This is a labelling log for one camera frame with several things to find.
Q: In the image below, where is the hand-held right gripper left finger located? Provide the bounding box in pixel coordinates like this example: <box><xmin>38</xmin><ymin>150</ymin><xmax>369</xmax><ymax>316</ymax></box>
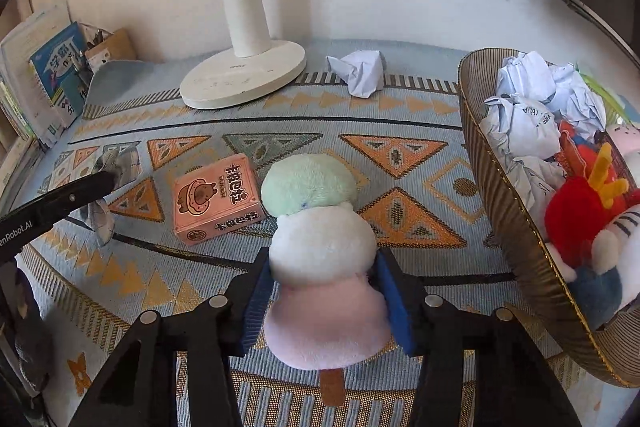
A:
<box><xmin>70</xmin><ymin>247</ymin><xmax>273</xmax><ymax>427</ymax></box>

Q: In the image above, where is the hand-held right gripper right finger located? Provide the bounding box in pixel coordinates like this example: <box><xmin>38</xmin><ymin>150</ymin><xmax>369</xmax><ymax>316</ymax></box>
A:
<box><xmin>375</xmin><ymin>247</ymin><xmax>583</xmax><ymax>427</ymax></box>

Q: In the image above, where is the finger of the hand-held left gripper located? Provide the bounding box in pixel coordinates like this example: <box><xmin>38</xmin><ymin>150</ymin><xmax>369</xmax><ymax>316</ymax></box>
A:
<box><xmin>35</xmin><ymin>171</ymin><xmax>121</xmax><ymax>224</ymax></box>

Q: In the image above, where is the grey plaid cloth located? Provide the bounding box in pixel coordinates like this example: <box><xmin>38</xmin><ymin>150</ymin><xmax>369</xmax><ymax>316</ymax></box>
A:
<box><xmin>82</xmin><ymin>144</ymin><xmax>143</xmax><ymax>248</ymax></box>

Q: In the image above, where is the green white pink popsicle plush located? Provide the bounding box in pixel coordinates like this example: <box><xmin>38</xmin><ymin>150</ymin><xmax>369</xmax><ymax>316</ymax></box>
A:
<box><xmin>260</xmin><ymin>155</ymin><xmax>393</xmax><ymax>408</ymax></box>

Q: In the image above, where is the brown ribbed basket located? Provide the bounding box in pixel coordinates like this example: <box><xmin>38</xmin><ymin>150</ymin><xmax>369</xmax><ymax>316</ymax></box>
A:
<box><xmin>457</xmin><ymin>48</ymin><xmax>640</xmax><ymax>389</ymax></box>

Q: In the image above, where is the blue white red plush toy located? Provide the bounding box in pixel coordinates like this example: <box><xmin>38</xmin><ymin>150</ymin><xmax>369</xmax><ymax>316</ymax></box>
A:
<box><xmin>544</xmin><ymin>142</ymin><xmax>640</xmax><ymax>330</ymax></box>

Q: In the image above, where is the red orange snack bag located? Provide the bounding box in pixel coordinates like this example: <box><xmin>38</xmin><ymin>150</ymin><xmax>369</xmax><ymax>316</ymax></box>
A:
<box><xmin>557</xmin><ymin>121</ymin><xmax>601</xmax><ymax>162</ymax></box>

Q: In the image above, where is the pink dumpling plush toy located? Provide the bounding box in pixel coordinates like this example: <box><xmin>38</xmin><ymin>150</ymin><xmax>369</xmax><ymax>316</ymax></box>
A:
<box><xmin>605</xmin><ymin>122</ymin><xmax>640</xmax><ymax>155</ymax></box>

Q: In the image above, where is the stack of flat books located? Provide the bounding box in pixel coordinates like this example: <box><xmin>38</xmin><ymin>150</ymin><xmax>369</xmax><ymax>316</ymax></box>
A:
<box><xmin>0</xmin><ymin>137</ymin><xmax>46</xmax><ymax>190</ymax></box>

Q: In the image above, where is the person's dark clothing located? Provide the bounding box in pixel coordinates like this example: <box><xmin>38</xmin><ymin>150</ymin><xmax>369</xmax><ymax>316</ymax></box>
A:
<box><xmin>0</xmin><ymin>257</ymin><xmax>56</xmax><ymax>427</ymax></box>

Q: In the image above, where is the pink cartoon print box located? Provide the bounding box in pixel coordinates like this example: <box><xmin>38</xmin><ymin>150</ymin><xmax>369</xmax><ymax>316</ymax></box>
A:
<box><xmin>172</xmin><ymin>153</ymin><xmax>263</xmax><ymax>247</ymax></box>

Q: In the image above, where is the black mesh pen holder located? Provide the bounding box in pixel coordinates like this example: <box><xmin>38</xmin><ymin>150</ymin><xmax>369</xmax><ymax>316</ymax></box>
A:
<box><xmin>72</xmin><ymin>52</ymin><xmax>95</xmax><ymax>90</ymax></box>

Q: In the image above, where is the blue cover book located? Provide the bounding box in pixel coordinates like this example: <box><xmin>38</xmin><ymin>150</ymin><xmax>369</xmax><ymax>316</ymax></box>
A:
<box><xmin>29</xmin><ymin>23</ymin><xmax>93</xmax><ymax>128</ymax></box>

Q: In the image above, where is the brown cardboard box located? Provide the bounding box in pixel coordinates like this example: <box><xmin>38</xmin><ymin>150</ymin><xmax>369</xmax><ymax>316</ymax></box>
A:
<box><xmin>82</xmin><ymin>27</ymin><xmax>138</xmax><ymax>75</ymax></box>

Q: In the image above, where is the row of upright books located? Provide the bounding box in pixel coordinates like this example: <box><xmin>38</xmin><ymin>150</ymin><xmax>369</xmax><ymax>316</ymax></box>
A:
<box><xmin>0</xmin><ymin>0</ymin><xmax>76</xmax><ymax>148</ymax></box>

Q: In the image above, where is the patterned woven mat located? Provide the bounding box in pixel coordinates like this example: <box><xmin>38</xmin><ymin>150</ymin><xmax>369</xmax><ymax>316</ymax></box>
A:
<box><xmin>15</xmin><ymin>59</ymin><xmax>640</xmax><ymax>427</ymax></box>

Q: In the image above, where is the green tissue pack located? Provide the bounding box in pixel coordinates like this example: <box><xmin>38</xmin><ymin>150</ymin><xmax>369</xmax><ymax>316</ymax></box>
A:
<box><xmin>575</xmin><ymin>62</ymin><xmax>628</xmax><ymax>108</ymax></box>

